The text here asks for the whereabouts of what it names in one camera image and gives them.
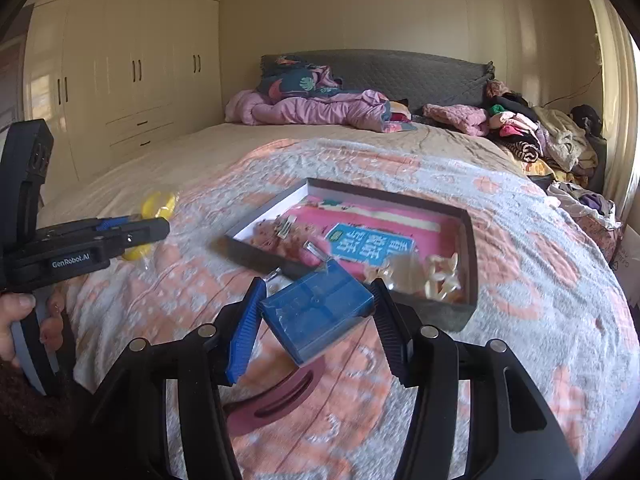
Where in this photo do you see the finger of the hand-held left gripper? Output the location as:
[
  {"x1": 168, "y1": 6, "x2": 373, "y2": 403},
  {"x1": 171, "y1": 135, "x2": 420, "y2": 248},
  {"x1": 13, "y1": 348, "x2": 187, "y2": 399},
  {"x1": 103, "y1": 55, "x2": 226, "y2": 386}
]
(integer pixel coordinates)
[
  {"x1": 107, "y1": 218, "x2": 171, "y2": 257},
  {"x1": 95, "y1": 215, "x2": 147, "y2": 234}
]

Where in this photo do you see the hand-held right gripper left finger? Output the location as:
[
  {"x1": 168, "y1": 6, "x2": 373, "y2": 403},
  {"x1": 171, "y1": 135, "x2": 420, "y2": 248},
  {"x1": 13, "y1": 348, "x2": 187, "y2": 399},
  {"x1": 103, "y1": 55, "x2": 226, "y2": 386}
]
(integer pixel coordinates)
[{"x1": 92, "y1": 277, "x2": 268, "y2": 480}]

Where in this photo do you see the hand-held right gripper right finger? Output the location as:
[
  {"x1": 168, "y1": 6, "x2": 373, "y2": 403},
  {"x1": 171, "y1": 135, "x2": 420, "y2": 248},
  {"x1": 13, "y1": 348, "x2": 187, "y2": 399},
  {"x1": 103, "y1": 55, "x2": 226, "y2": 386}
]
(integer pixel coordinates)
[{"x1": 370, "y1": 278, "x2": 583, "y2": 480}]

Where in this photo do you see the bag of yellow hair ties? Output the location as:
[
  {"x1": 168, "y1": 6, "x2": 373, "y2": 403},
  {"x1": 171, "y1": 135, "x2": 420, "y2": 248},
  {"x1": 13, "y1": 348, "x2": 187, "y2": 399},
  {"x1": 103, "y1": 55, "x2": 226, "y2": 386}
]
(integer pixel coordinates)
[{"x1": 120, "y1": 190, "x2": 179, "y2": 263}]

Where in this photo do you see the dark shallow cardboard box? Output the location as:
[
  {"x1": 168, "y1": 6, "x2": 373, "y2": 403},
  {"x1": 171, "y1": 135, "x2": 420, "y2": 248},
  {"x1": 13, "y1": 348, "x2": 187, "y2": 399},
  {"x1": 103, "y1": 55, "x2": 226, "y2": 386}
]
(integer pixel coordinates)
[{"x1": 223, "y1": 177, "x2": 478, "y2": 333}]

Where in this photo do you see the clear bag of cream clips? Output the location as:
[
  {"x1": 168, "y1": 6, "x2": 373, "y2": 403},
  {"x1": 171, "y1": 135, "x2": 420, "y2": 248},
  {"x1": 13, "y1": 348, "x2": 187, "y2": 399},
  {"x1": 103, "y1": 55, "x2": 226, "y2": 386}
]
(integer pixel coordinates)
[{"x1": 362, "y1": 250, "x2": 463, "y2": 306}]

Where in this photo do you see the blue plastic box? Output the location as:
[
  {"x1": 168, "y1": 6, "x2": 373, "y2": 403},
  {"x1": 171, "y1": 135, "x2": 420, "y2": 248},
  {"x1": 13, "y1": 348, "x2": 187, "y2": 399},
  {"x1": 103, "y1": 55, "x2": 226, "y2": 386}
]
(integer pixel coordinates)
[{"x1": 257, "y1": 262, "x2": 375, "y2": 367}]

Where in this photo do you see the dotted beige bow hair clip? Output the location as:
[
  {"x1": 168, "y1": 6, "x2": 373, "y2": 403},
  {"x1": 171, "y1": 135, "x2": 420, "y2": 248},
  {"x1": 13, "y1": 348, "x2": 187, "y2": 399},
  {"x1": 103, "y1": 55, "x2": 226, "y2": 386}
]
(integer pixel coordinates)
[{"x1": 250, "y1": 215, "x2": 321, "y2": 256}]

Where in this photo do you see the pink fabric hair clip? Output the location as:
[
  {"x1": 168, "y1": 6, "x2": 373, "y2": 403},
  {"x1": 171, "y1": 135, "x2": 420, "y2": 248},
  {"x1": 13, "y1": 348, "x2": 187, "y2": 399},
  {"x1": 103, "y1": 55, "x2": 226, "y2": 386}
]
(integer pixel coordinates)
[{"x1": 295, "y1": 239, "x2": 332, "y2": 267}]

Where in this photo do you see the person's left forearm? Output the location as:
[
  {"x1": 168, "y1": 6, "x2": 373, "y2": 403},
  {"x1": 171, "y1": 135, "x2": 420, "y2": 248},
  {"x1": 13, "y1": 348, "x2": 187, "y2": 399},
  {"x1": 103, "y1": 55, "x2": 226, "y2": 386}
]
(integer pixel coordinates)
[{"x1": 0, "y1": 355, "x2": 101, "y2": 480}]

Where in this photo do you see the person's left hand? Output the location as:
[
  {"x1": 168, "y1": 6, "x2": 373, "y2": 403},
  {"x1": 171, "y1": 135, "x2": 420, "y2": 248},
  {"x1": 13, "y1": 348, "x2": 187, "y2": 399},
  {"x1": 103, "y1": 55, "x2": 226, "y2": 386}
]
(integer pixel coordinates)
[{"x1": 0, "y1": 292, "x2": 66, "y2": 366}]

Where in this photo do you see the maroon oval hair clip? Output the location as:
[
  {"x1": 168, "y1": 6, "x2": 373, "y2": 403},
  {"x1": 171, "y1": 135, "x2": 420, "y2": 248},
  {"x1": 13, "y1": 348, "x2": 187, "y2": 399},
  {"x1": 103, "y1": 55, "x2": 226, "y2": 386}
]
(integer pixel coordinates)
[{"x1": 222, "y1": 360, "x2": 331, "y2": 436}]

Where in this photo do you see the pink book with blue label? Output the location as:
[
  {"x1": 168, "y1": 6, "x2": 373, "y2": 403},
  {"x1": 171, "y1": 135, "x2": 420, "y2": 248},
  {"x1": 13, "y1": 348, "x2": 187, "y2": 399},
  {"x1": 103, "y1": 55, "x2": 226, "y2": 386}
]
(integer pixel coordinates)
[{"x1": 300, "y1": 200, "x2": 451, "y2": 286}]

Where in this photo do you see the pink and white fleece blanket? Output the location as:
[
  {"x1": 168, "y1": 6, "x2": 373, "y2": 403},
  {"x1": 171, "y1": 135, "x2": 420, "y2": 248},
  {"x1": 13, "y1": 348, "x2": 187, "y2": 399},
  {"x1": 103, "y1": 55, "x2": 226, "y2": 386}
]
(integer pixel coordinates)
[{"x1": 65, "y1": 137, "x2": 640, "y2": 480}]

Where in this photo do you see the cream built-in wardrobe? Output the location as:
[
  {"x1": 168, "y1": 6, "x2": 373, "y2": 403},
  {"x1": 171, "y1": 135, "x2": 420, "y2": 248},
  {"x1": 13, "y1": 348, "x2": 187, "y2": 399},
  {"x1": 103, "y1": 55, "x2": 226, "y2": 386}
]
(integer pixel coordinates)
[{"x1": 22, "y1": 0, "x2": 223, "y2": 186}]

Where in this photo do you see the pink quilt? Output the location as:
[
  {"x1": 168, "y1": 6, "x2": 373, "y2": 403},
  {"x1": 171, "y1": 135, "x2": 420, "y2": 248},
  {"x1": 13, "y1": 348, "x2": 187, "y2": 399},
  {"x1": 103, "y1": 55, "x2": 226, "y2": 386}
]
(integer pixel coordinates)
[{"x1": 225, "y1": 89, "x2": 393, "y2": 133}]

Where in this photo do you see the dark floral patterned pillow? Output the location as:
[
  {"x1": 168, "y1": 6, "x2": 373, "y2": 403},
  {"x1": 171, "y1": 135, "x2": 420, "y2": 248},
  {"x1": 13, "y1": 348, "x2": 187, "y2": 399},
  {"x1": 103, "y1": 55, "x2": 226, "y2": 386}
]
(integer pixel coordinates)
[{"x1": 256, "y1": 56, "x2": 343, "y2": 101}]

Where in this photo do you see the multicoloured folded cloth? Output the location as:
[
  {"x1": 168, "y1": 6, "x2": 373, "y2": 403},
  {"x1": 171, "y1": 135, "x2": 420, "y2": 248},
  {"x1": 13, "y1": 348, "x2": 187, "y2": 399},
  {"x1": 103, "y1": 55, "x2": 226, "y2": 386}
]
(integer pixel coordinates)
[{"x1": 385, "y1": 100, "x2": 419, "y2": 134}]

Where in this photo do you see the pink knitted garment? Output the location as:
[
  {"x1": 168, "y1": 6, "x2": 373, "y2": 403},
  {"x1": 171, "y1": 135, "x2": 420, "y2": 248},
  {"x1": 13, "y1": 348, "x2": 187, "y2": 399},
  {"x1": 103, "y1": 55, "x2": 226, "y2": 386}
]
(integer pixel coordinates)
[{"x1": 422, "y1": 104, "x2": 491, "y2": 137}]

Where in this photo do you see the heap of bedside clothes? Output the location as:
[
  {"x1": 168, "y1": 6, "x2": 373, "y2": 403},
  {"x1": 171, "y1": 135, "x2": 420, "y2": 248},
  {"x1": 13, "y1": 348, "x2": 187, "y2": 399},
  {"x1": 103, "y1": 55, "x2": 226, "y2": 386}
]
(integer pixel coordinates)
[{"x1": 547, "y1": 180, "x2": 621, "y2": 233}]

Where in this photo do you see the pile of mixed clothes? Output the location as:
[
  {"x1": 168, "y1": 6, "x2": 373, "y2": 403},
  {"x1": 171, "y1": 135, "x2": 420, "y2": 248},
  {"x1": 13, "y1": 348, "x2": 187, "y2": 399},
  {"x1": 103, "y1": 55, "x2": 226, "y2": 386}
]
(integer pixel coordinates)
[{"x1": 482, "y1": 80, "x2": 601, "y2": 181}]

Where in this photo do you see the grey quilted headboard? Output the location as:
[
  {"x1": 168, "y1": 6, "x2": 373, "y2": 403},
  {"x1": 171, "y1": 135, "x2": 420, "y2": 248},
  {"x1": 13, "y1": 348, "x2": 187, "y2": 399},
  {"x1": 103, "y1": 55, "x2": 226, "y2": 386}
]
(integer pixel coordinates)
[{"x1": 260, "y1": 50, "x2": 496, "y2": 111}]

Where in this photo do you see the black bag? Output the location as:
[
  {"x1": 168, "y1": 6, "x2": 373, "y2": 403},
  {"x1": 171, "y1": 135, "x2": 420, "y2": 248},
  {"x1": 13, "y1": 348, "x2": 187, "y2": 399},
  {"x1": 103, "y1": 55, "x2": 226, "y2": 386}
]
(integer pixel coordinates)
[{"x1": 570, "y1": 105, "x2": 604, "y2": 137}]

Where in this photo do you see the cream curtain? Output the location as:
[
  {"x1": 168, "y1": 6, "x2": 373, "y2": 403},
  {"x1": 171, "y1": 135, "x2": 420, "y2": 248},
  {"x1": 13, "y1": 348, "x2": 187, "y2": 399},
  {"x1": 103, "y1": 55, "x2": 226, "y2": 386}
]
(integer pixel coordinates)
[{"x1": 575, "y1": 0, "x2": 640, "y2": 221}]

